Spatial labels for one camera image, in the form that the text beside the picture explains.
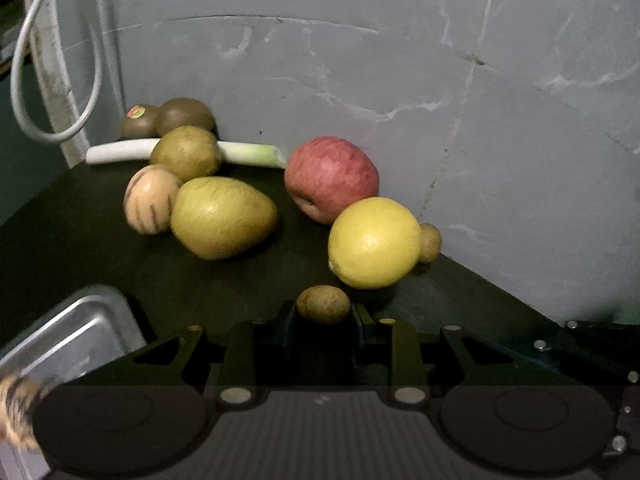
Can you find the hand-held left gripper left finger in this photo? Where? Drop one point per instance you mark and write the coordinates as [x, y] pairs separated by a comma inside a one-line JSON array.
[[289, 327]]

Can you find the yellow lemon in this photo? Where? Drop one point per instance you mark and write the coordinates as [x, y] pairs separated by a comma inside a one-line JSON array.
[[375, 242]]

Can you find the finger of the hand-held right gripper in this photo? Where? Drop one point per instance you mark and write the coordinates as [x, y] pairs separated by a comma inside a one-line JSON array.
[[595, 355]]

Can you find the striped pepino melon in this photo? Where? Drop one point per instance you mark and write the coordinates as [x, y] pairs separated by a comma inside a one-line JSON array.
[[149, 200]]

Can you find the brown kiwi with sticker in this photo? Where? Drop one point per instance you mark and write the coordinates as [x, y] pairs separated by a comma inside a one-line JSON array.
[[137, 125]]

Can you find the small round brown fruit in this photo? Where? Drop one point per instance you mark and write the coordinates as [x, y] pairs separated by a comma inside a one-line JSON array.
[[431, 243], [322, 304]]

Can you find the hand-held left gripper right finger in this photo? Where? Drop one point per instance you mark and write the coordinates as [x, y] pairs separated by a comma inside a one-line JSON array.
[[361, 325]]

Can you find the worn white post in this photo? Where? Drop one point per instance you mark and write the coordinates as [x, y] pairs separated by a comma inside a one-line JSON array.
[[52, 75]]

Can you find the white leek stalk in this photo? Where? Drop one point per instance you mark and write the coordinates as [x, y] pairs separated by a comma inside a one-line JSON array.
[[120, 151]]

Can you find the metal tray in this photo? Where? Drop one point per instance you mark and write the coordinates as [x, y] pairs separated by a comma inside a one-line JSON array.
[[65, 340]]

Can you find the grey-green cabinet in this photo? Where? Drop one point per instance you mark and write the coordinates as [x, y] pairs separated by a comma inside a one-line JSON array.
[[25, 160]]

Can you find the red apple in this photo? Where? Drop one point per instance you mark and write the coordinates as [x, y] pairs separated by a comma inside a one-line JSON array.
[[332, 177]]

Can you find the small green pear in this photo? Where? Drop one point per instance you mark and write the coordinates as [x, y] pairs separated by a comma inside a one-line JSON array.
[[186, 152]]

